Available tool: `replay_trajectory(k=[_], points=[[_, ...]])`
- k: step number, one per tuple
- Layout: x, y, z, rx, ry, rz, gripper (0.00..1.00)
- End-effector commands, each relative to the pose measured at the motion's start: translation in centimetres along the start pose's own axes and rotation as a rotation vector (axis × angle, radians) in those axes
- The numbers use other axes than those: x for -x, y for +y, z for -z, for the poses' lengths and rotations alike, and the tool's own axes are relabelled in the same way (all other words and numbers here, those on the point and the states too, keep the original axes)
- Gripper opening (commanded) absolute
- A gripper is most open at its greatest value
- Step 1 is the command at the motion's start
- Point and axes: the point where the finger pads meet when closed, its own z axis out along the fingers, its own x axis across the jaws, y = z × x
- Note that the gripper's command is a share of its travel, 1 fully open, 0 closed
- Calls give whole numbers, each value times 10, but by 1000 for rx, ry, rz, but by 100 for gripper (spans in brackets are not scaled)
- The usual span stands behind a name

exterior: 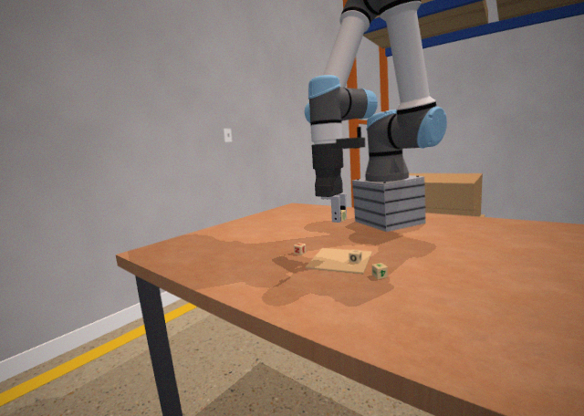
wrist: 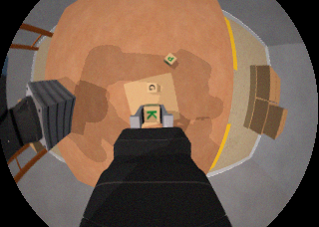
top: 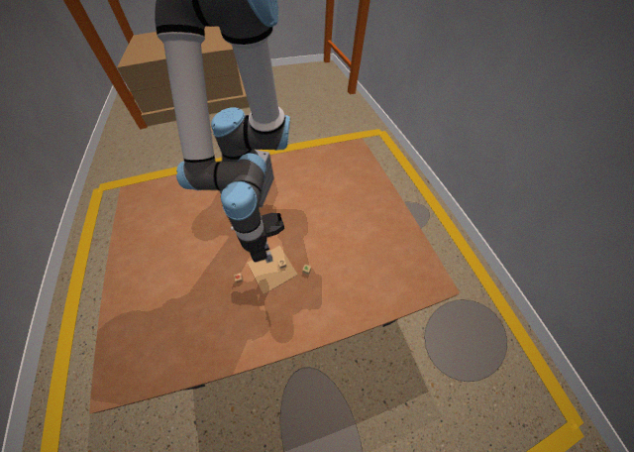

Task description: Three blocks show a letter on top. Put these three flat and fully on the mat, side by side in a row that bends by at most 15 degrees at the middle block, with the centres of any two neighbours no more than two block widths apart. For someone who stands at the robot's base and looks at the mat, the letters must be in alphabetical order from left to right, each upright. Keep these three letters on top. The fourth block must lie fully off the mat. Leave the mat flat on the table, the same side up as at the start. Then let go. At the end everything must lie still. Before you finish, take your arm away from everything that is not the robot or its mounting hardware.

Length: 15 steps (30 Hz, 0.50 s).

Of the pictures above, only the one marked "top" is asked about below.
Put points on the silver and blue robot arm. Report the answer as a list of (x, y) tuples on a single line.
[(246, 25)]

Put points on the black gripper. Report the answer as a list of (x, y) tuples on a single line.
[(271, 225)]

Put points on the tan square mat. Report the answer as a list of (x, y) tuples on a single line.
[(269, 275)]

